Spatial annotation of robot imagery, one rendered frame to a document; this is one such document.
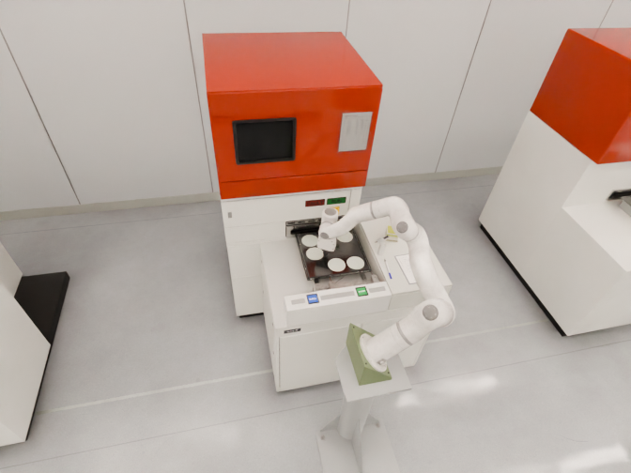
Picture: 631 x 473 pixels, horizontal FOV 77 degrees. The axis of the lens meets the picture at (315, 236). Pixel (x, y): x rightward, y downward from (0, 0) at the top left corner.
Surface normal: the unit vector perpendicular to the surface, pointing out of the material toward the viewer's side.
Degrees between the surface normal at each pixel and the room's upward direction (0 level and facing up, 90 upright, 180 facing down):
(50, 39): 90
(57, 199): 90
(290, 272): 0
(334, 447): 0
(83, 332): 0
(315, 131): 90
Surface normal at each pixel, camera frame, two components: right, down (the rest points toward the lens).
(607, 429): 0.06, -0.72
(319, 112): 0.22, 0.69
